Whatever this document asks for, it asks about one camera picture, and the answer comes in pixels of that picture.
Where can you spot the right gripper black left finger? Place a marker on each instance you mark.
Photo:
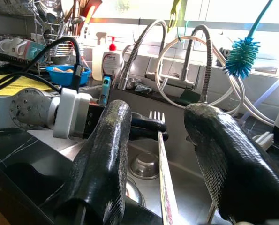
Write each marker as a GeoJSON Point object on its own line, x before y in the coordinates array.
{"type": "Point", "coordinates": [101, 159]}

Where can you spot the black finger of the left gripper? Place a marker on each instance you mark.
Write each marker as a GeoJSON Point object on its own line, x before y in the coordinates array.
{"type": "Point", "coordinates": [144, 135]}
{"type": "Point", "coordinates": [146, 122]}

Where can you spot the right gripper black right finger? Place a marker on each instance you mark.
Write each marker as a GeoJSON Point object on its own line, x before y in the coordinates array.
{"type": "Point", "coordinates": [235, 168]}

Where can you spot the deep steel bowl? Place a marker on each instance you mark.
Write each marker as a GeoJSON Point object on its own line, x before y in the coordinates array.
{"type": "Point", "coordinates": [133, 192]}

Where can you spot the steel kitchen sink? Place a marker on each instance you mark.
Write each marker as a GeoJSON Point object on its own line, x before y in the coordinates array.
{"type": "Point", "coordinates": [183, 150]}

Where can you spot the small steel bowl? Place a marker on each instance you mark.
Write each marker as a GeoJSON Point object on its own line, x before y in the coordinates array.
{"type": "Point", "coordinates": [132, 82]}
{"type": "Point", "coordinates": [144, 165]}

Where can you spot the dark scrubber pad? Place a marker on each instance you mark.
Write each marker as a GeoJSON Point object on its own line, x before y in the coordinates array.
{"type": "Point", "coordinates": [142, 88]}

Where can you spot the white ribbed plastic piece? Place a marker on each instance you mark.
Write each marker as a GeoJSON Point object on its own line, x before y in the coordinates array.
{"type": "Point", "coordinates": [263, 140]}

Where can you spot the flexible steel spray faucet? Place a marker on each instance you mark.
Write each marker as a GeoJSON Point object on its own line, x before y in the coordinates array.
{"type": "Point", "coordinates": [122, 82]}

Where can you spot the blue plastic bowl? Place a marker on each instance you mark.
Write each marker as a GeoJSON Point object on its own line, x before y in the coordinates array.
{"type": "Point", "coordinates": [67, 78]}

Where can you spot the green black sponge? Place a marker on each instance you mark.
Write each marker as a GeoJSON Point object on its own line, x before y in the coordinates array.
{"type": "Point", "coordinates": [188, 95]}

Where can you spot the orange food scraps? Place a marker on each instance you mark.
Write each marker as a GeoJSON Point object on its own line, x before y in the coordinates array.
{"type": "Point", "coordinates": [64, 69]}

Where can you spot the white soap pump bottle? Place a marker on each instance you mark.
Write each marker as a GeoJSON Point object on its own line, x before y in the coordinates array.
{"type": "Point", "coordinates": [112, 62]}

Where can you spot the white spray bottle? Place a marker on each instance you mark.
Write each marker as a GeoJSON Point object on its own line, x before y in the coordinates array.
{"type": "Point", "coordinates": [98, 58]}

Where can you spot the steel gooseneck tap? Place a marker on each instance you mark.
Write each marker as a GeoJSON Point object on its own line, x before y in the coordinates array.
{"type": "Point", "coordinates": [209, 70]}

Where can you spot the yellow dish cloth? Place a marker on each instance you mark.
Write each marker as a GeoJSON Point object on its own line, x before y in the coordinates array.
{"type": "Point", "coordinates": [17, 84]}

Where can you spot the teal mug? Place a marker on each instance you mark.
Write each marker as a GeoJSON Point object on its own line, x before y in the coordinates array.
{"type": "Point", "coordinates": [35, 50]}

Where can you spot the white mug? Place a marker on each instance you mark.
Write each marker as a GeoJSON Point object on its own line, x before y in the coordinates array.
{"type": "Point", "coordinates": [18, 47]}
{"type": "Point", "coordinates": [2, 45]}

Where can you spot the wooden spatula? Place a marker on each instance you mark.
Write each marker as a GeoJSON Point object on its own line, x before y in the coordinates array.
{"type": "Point", "coordinates": [81, 11]}

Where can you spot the teal bottle brush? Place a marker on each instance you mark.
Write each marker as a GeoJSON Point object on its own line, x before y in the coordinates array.
{"type": "Point", "coordinates": [242, 58]}

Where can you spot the green hanging utensil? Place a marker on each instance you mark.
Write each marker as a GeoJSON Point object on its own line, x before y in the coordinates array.
{"type": "Point", "coordinates": [175, 14]}

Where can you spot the wooden spoon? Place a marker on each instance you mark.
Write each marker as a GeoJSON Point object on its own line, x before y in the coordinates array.
{"type": "Point", "coordinates": [67, 6]}

